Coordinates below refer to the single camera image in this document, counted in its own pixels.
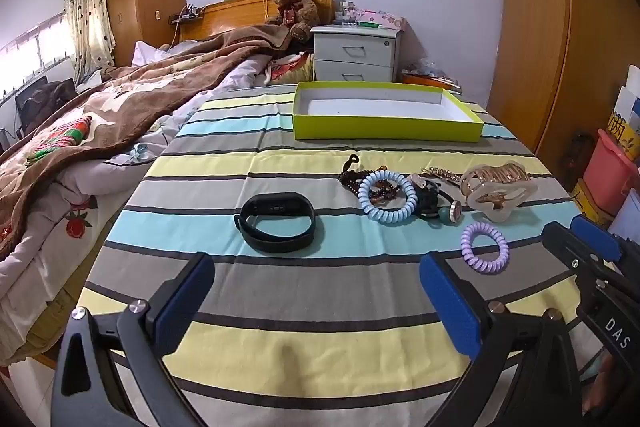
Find pink flowered box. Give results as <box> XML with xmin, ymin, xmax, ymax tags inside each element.
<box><xmin>350</xmin><ymin>7</ymin><xmax>406</xmax><ymax>30</ymax></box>

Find green cardboard box tray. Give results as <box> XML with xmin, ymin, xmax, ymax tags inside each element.
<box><xmin>293</xmin><ymin>82</ymin><xmax>485</xmax><ymax>142</ymax></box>

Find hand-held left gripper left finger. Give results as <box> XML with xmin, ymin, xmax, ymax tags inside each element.
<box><xmin>50</xmin><ymin>251</ymin><xmax>217</xmax><ymax>427</ymax></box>

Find purple spiral hair tie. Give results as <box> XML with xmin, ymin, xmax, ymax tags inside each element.
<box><xmin>460</xmin><ymin>222</ymin><xmax>510</xmax><ymax>275</ymax></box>

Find large wooden wardrobe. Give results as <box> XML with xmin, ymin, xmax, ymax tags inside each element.
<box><xmin>492</xmin><ymin>0</ymin><xmax>640</xmax><ymax>168</ymax></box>

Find wooden bed headboard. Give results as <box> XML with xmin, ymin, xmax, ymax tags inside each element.
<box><xmin>170</xmin><ymin>0</ymin><xmax>335</xmax><ymax>42</ymax></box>

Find dark chair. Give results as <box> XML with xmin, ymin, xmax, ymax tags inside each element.
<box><xmin>15</xmin><ymin>76</ymin><xmax>76</xmax><ymax>138</ymax></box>

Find yellow cardboard box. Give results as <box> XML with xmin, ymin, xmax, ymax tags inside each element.
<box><xmin>570</xmin><ymin>179</ymin><xmax>613</xmax><ymax>228</ymax></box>

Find orange box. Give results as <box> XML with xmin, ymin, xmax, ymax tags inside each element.
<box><xmin>402</xmin><ymin>72</ymin><xmax>461</xmax><ymax>95</ymax></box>

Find light blue spiral hair tie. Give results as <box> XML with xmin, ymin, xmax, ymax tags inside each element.
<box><xmin>358</xmin><ymin>171</ymin><xmax>418</xmax><ymax>223</ymax></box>

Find clear glass jar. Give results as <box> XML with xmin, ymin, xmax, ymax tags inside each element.
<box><xmin>334</xmin><ymin>0</ymin><xmax>358</xmax><ymax>26</ymax></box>

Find brown bead bracelet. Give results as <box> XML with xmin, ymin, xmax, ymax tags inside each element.
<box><xmin>337</xmin><ymin>154</ymin><xmax>401</xmax><ymax>202</ymax></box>

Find barred window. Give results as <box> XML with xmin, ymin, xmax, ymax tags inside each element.
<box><xmin>0</xmin><ymin>14</ymin><xmax>76</xmax><ymax>102</ymax></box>

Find power strip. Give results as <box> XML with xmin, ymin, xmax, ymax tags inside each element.
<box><xmin>170</xmin><ymin>7</ymin><xmax>206</xmax><ymax>24</ymax></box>

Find grey two-drawer nightstand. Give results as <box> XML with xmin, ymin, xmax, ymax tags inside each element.
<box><xmin>310</xmin><ymin>24</ymin><xmax>404</xmax><ymax>84</ymax></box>

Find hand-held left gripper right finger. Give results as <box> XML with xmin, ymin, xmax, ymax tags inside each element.
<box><xmin>419</xmin><ymin>252</ymin><xmax>584</xmax><ymax>427</ymax></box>

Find person's right hand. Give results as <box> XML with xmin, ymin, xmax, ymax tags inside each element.
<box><xmin>582</xmin><ymin>349</ymin><xmax>623</xmax><ymax>418</ymax></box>

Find brown fleece blanket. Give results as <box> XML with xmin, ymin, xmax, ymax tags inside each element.
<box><xmin>0</xmin><ymin>24</ymin><xmax>296</xmax><ymax>258</ymax></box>

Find red green striped cloth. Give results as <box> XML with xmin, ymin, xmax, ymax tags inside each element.
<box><xmin>25</xmin><ymin>116</ymin><xmax>93</xmax><ymax>162</ymax></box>

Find brown teddy bear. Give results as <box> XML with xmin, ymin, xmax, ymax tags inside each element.
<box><xmin>264</xmin><ymin>0</ymin><xmax>321</xmax><ymax>42</ymax></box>

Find yellow patterned pillow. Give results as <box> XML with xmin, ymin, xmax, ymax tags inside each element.
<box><xmin>265</xmin><ymin>52</ymin><xmax>316</xmax><ymax>85</ymax></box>

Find pink plastic bucket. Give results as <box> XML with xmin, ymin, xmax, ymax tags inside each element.
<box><xmin>582</xmin><ymin>129</ymin><xmax>640</xmax><ymax>218</ymax></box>

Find white floral quilt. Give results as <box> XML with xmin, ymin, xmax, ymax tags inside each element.
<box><xmin>0</xmin><ymin>42</ymin><xmax>271</xmax><ymax>365</ymax></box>

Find striped tablecloth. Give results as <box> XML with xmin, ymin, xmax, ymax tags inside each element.
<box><xmin>75</xmin><ymin>84</ymin><xmax>601</xmax><ymax>427</ymax></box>

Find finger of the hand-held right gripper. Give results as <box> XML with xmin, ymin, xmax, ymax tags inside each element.
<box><xmin>571</xmin><ymin>214</ymin><xmax>640</xmax><ymax>277</ymax></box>
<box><xmin>542</xmin><ymin>221</ymin><xmax>626</xmax><ymax>289</ymax></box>

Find black fitness band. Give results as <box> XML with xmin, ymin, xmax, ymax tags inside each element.
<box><xmin>234</xmin><ymin>192</ymin><xmax>317</xmax><ymax>254</ymax></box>

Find rose gold hair claw clip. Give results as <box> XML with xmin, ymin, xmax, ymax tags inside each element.
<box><xmin>459</xmin><ymin>162</ymin><xmax>538</xmax><ymax>225</ymax></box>

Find dotted patterned curtain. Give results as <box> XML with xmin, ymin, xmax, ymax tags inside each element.
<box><xmin>64</xmin><ymin>0</ymin><xmax>116</xmax><ymax>80</ymax></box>

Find white cardboard boards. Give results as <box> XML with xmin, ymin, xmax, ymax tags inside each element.
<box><xmin>612</xmin><ymin>66</ymin><xmax>640</xmax><ymax>142</ymax></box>

